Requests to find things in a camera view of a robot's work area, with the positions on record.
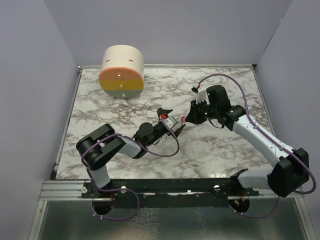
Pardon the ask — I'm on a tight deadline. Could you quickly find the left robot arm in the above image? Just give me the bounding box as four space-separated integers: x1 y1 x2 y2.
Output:
76 108 185 198

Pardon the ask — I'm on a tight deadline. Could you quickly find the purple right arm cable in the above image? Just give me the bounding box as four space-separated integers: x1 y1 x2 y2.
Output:
198 73 315 218

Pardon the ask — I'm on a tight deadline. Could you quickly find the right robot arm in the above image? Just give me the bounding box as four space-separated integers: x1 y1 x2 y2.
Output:
185 85 310 198

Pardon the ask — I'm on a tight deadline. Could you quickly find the round three-drawer storage box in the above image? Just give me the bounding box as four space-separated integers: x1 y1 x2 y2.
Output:
98 45 144 99

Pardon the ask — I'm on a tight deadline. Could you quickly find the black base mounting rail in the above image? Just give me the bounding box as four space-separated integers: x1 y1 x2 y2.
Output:
81 178 259 209

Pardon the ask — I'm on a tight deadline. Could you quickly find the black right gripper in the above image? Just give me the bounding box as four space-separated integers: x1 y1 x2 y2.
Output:
185 97 219 125

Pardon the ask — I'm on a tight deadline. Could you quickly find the pink strap keyring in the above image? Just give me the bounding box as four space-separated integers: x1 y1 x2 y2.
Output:
181 115 186 123

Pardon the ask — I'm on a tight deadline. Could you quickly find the aluminium table frame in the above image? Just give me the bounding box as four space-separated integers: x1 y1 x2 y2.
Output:
30 65 315 240

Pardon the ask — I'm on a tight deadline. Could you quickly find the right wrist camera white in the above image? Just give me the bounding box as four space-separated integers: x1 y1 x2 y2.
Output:
191 83 207 105

